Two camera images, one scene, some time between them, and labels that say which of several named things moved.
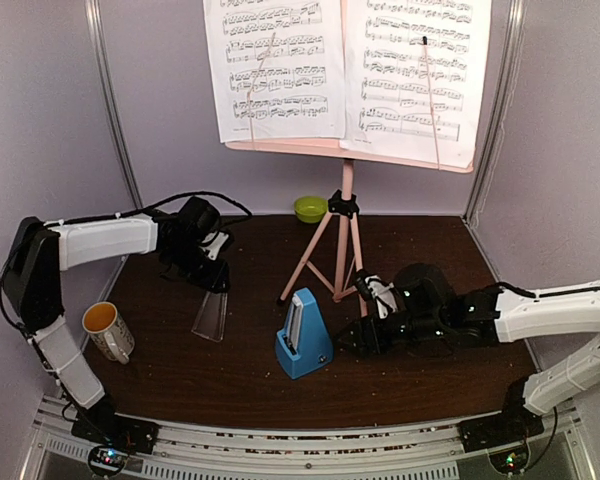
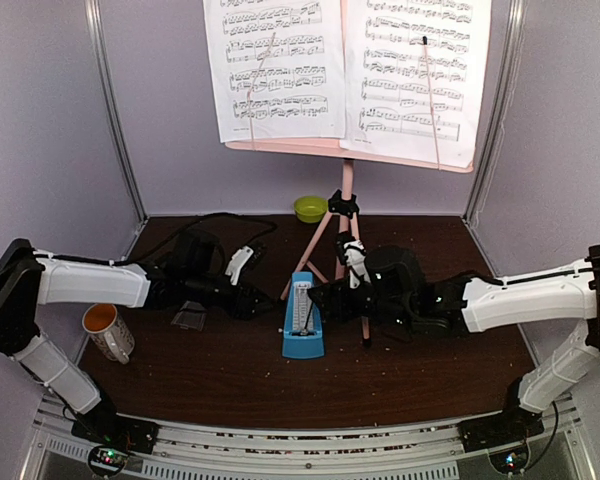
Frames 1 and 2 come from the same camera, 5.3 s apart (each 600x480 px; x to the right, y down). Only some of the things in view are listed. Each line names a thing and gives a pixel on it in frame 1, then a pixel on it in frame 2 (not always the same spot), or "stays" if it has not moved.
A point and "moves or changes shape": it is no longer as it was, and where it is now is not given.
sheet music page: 414,78 stays
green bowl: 310,209 stays
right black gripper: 362,336 -> 335,298
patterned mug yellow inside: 109,331 stays
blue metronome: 304,343 moves or changes shape
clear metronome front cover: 210,321 -> 191,315
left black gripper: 212,280 -> 241,307
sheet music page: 277,68 stays
